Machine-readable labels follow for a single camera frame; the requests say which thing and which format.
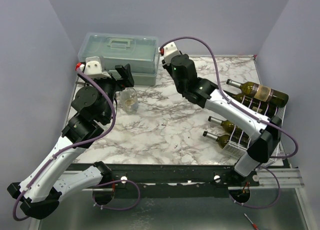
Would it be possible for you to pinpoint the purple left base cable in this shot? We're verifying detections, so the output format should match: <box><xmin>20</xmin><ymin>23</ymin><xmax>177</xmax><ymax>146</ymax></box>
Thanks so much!
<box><xmin>93</xmin><ymin>180</ymin><xmax>141</xmax><ymax>211</ymax></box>

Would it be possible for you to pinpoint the green wine bottle tan label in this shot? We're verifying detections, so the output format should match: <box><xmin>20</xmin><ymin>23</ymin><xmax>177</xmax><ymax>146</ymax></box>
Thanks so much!
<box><xmin>208</xmin><ymin>116</ymin><xmax>244</xmax><ymax>135</ymax></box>

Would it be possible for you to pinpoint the small clear black-capped bottle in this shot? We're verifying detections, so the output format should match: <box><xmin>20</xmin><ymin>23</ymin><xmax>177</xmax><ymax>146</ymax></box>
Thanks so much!
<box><xmin>119</xmin><ymin>87</ymin><xmax>139</xmax><ymax>114</ymax></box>

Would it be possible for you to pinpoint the top wine bottle on rack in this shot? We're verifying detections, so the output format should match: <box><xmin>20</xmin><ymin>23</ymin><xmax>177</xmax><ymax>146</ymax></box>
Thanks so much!
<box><xmin>226</xmin><ymin>79</ymin><xmax>289</xmax><ymax>108</ymax></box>

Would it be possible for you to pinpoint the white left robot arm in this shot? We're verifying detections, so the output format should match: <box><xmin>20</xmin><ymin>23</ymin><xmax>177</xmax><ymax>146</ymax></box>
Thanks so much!
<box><xmin>7</xmin><ymin>62</ymin><xmax>135</xmax><ymax>221</ymax></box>

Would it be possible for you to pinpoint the wine bottle on rack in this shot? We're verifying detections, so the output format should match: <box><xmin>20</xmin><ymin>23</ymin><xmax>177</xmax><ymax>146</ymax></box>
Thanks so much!
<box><xmin>226</xmin><ymin>79</ymin><xmax>289</xmax><ymax>108</ymax></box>
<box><xmin>224</xmin><ymin>91</ymin><xmax>251</xmax><ymax>105</ymax></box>

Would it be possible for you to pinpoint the translucent green storage box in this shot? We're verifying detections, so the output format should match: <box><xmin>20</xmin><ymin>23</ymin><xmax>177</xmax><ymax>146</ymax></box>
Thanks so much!
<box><xmin>77</xmin><ymin>32</ymin><xmax>160</xmax><ymax>86</ymax></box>

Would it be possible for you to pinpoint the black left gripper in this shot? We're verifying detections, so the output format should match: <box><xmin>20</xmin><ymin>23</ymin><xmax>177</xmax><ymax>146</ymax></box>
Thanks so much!
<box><xmin>79</xmin><ymin>63</ymin><xmax>134</xmax><ymax>122</ymax></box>

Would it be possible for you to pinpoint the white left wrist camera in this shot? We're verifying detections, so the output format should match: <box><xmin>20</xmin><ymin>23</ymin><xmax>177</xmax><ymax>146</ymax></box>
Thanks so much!
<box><xmin>75</xmin><ymin>56</ymin><xmax>111</xmax><ymax>79</ymax></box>

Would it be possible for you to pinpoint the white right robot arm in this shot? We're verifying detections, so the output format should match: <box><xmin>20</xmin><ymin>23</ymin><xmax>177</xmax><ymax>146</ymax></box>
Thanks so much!
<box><xmin>162</xmin><ymin>53</ymin><xmax>282</xmax><ymax>186</ymax></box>

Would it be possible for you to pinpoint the green wine bottle silver neck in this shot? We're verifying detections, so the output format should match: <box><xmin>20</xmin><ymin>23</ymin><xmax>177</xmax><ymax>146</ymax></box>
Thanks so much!
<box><xmin>202</xmin><ymin>131</ymin><xmax>239</xmax><ymax>149</ymax></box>

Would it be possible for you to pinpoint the red handled screwdriver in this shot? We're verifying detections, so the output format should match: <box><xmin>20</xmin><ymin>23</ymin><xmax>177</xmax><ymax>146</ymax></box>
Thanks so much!
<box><xmin>244</xmin><ymin>214</ymin><xmax>259</xmax><ymax>230</ymax></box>

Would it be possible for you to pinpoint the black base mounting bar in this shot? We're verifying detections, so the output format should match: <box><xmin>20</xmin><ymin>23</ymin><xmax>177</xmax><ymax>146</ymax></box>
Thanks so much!
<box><xmin>67</xmin><ymin>162</ymin><xmax>261</xmax><ymax>200</ymax></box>

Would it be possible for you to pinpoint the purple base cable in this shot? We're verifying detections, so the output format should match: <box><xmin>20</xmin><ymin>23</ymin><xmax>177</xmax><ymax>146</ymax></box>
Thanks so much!
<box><xmin>93</xmin><ymin>180</ymin><xmax>141</xmax><ymax>211</ymax></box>
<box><xmin>228</xmin><ymin>165</ymin><xmax>281</xmax><ymax>210</ymax></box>

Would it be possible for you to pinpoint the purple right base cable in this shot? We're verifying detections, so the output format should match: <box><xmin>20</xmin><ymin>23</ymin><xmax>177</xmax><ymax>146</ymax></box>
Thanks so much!
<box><xmin>228</xmin><ymin>165</ymin><xmax>281</xmax><ymax>210</ymax></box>

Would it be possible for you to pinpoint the white wire wine rack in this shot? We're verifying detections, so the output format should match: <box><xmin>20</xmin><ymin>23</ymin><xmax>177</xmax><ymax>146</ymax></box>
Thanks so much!
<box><xmin>222</xmin><ymin>97</ymin><xmax>286</xmax><ymax>167</ymax></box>

